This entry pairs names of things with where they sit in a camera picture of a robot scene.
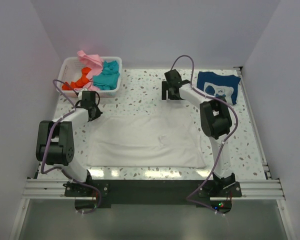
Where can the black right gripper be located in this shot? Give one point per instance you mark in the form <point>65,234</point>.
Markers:
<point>165,87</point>

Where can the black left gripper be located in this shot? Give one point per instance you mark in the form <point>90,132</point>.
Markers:
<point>97,114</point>

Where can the white t-shirt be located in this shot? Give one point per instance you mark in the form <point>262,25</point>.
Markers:
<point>145,141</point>

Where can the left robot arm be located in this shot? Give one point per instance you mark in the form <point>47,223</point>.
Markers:
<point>55,147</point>

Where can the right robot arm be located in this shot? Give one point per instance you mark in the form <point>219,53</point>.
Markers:
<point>215,120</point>

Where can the orange t-shirt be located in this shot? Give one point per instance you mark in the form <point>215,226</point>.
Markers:
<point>82,83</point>

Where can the teal t-shirt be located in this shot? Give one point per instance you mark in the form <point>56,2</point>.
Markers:
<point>108,79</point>

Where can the folded blue printed t-shirt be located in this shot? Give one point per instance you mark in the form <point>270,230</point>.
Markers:
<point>219,85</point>

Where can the pink t-shirt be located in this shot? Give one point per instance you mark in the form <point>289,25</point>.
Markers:
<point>93,61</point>

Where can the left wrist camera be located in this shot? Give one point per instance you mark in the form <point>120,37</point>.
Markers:
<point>82,89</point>

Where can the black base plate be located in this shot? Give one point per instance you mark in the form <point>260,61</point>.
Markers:
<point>104,193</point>

